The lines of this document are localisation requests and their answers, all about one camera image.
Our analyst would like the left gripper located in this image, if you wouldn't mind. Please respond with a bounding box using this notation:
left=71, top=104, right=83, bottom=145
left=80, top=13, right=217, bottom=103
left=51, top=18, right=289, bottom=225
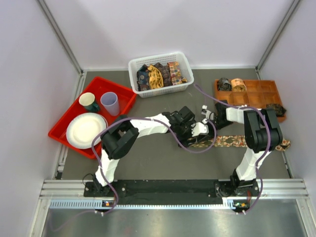
left=175, top=119, right=197, bottom=147

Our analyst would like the floral patterned tie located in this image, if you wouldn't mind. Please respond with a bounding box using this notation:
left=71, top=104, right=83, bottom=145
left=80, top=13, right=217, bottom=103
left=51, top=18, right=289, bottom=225
left=190, top=135, right=291, bottom=152

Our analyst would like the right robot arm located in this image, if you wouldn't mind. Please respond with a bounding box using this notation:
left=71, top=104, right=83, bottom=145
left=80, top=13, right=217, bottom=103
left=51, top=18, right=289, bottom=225
left=214, top=101, right=283, bottom=197

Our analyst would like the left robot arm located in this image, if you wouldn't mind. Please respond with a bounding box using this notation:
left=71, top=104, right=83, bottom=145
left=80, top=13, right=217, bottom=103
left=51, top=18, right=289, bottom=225
left=93, top=106, right=216, bottom=196

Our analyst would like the rolled dark grey tie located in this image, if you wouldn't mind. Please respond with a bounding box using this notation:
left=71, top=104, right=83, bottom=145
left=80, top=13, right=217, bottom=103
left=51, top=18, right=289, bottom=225
left=217, top=78, right=232, bottom=91

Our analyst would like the rolled beige tie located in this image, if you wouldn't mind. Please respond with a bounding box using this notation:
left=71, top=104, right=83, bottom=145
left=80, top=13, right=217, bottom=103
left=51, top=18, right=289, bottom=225
left=231, top=78, right=247, bottom=92

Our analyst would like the orange dotted tie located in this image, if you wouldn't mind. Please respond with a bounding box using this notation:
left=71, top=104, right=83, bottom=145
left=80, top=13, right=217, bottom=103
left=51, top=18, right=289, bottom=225
left=167, top=61, right=187, bottom=85

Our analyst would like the yellow patterned tie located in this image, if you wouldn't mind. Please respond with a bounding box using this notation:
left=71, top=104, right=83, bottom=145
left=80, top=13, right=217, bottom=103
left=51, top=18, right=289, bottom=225
left=148, top=65, right=163, bottom=89

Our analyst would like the wooden compartment tray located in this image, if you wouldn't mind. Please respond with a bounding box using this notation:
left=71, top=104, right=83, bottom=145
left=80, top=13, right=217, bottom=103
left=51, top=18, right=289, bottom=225
left=214, top=79, right=283, bottom=109

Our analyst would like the maroon patterned tie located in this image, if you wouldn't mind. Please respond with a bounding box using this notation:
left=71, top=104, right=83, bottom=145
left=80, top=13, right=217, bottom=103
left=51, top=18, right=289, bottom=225
left=154, top=63, right=172, bottom=87

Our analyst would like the dark blue patterned tie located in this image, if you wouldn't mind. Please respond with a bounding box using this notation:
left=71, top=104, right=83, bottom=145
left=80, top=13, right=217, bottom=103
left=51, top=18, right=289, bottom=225
left=137, top=64, right=150, bottom=91

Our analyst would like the rolled dark green tie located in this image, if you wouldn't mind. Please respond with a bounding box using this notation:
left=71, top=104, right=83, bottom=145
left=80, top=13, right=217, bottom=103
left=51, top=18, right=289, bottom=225
left=266, top=103, right=286, bottom=118

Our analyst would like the white plastic basket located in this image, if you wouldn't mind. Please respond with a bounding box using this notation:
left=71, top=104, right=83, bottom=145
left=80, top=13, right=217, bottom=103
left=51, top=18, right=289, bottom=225
left=128, top=52, right=194, bottom=98

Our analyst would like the lilac plastic cup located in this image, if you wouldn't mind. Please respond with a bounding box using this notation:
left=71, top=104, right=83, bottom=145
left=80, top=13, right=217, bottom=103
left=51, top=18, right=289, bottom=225
left=100, top=92, right=120, bottom=116

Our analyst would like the red plastic tray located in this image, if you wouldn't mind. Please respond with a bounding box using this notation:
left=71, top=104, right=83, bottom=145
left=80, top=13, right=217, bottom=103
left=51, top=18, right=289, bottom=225
left=48, top=77, right=136, bottom=159

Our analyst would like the green mug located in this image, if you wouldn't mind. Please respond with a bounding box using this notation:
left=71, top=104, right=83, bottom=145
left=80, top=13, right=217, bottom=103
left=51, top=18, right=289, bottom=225
left=79, top=92, right=100, bottom=113

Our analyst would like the white paper plate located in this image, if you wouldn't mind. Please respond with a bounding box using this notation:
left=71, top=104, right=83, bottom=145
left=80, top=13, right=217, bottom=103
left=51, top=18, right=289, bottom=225
left=66, top=113, right=108, bottom=149

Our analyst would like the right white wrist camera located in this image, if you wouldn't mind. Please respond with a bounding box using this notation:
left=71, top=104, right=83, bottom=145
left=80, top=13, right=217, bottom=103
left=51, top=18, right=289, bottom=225
left=201, top=105, right=215, bottom=121

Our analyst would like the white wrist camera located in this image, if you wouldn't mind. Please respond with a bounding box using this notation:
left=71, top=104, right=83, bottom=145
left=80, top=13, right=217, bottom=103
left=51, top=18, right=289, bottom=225
left=191, top=118, right=209, bottom=137
left=201, top=105, right=215, bottom=121

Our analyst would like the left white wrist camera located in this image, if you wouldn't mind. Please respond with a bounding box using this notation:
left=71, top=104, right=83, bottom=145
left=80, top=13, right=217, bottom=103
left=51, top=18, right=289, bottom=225
left=191, top=118, right=209, bottom=137

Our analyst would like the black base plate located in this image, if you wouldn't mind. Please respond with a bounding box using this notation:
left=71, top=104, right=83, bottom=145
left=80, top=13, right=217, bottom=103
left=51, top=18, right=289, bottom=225
left=83, top=179, right=260, bottom=204

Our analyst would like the aluminium front rail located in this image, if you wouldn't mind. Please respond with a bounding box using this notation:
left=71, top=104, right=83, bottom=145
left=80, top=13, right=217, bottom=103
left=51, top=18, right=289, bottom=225
left=39, top=179, right=309, bottom=210

